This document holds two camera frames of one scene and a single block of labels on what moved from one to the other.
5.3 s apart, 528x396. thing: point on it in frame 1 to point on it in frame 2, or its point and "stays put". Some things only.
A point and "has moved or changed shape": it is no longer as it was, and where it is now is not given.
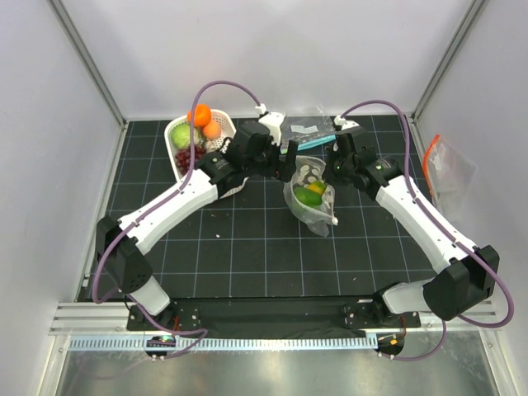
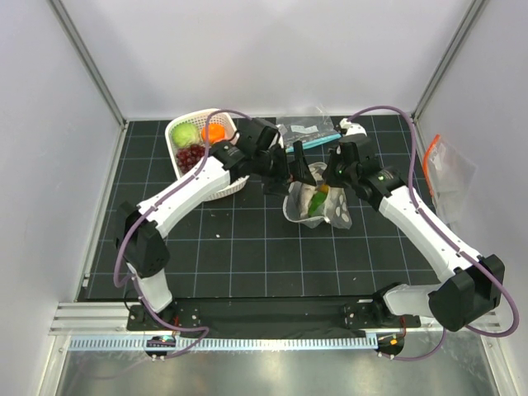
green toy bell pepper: (307, 196) to (316, 208)
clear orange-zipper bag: (450, 176) stays put
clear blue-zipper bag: (309, 131) stays put
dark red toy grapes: (183, 157) stays put
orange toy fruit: (202, 115) to (216, 132)
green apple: (181, 135) stays put
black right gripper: (333, 152) stays put
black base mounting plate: (273, 315) stays put
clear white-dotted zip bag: (308, 198) has moved or changed shape
